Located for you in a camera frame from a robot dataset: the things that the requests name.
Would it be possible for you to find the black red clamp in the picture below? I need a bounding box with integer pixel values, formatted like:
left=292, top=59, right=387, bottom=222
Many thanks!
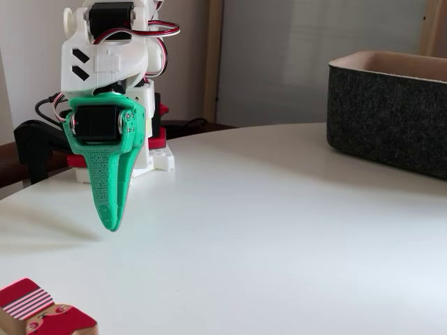
left=13, top=119, right=88, bottom=186
left=149, top=91, right=171, bottom=150

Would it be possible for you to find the thin black cable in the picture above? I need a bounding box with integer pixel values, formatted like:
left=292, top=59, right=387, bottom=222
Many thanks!
left=174, top=117, right=210, bottom=128

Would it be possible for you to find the red white black servo cable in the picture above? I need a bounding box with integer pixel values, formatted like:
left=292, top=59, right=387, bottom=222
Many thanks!
left=91, top=20, right=182, bottom=46
left=145, top=36, right=170, bottom=80

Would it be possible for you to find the light wooden post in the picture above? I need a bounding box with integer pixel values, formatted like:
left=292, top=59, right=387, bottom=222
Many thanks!
left=418, top=0, right=447, bottom=59

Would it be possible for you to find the black usb cable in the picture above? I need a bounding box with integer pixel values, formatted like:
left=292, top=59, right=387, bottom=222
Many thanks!
left=34, top=91, right=71, bottom=133

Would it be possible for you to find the beige wooden door frame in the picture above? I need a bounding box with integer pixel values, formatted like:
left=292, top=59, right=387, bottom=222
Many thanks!
left=201, top=0, right=225, bottom=124

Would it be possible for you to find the dark grey felt basket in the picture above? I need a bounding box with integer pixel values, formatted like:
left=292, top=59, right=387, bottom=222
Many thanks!
left=326, top=50, right=447, bottom=181

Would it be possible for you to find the red striped wooden block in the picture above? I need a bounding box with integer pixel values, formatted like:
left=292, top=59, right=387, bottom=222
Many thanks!
left=0, top=277, right=99, bottom=335

